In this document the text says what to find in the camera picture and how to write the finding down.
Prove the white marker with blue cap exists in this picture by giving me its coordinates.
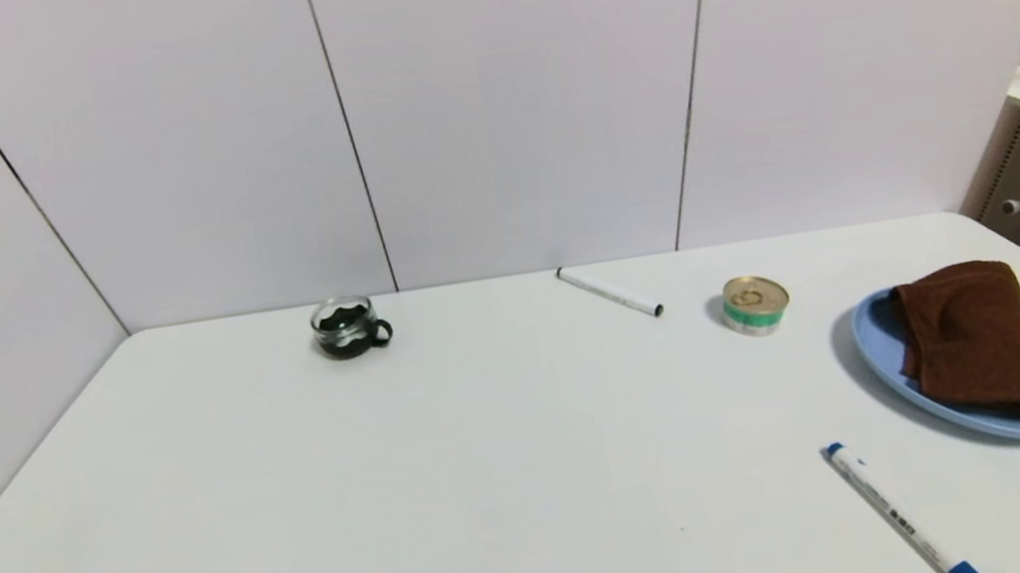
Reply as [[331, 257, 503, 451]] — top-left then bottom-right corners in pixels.
[[822, 423, 987, 573]]

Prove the tin can with green label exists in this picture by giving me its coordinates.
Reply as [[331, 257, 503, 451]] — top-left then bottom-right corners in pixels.
[[717, 270, 796, 342]]

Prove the glass cup with dark contents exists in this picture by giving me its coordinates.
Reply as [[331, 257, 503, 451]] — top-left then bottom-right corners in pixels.
[[306, 289, 397, 364]]

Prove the white marker with black cap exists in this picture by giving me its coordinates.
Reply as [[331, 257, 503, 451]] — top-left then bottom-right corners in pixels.
[[554, 251, 667, 333]]

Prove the brown cloth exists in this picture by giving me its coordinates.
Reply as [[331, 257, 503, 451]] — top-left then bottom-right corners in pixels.
[[885, 254, 1020, 445]]

